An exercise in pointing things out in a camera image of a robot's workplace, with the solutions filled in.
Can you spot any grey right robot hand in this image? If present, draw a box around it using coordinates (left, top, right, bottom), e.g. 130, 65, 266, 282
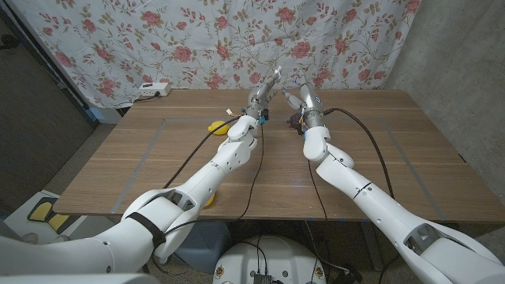
281, 77, 327, 135

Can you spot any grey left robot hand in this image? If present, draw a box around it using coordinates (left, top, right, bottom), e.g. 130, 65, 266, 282
246, 70, 283, 125

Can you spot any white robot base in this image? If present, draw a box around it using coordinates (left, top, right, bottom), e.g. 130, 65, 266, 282
212, 235, 327, 284

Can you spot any purple toy grape cluster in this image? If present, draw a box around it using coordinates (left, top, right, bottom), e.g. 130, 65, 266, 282
286, 112, 305, 130

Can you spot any floral print backdrop curtain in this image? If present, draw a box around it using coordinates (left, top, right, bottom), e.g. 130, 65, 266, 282
7, 0, 421, 110

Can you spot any white power strip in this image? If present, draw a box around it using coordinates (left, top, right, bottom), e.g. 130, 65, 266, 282
138, 81, 172, 98

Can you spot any grey table leg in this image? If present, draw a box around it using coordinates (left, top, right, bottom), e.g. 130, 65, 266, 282
357, 220, 386, 273

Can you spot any black power adapter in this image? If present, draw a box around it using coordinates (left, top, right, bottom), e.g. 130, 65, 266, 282
333, 267, 364, 284

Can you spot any yellow and black floor mat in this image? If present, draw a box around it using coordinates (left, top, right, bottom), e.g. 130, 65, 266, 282
26, 196, 73, 234

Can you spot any white robot chest edge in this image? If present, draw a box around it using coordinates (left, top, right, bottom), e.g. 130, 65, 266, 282
0, 273, 159, 284

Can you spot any person in grey trousers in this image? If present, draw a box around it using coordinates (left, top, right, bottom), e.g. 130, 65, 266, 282
0, 219, 70, 245

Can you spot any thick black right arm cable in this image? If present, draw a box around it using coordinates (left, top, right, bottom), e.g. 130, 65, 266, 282
322, 106, 395, 200

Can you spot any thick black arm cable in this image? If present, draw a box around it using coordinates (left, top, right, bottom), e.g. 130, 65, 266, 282
322, 106, 395, 200
163, 115, 242, 189

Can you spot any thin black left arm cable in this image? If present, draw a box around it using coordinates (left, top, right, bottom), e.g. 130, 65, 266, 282
163, 121, 265, 237

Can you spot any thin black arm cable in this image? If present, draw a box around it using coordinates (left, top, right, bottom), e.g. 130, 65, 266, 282
306, 159, 329, 222
163, 121, 265, 237

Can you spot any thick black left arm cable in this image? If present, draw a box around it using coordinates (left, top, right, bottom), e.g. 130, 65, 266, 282
163, 115, 242, 189

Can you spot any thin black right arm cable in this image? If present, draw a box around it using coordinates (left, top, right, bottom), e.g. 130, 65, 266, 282
306, 159, 329, 222

